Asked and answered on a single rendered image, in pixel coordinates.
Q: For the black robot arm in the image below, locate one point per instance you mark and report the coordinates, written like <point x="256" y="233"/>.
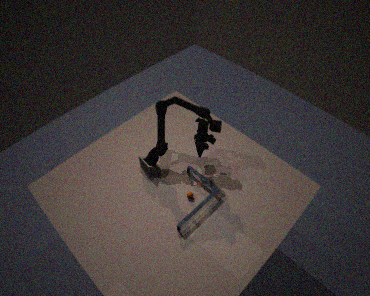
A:
<point x="161" y="107"/>

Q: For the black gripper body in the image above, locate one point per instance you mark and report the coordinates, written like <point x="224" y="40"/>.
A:
<point x="200" y="138"/>

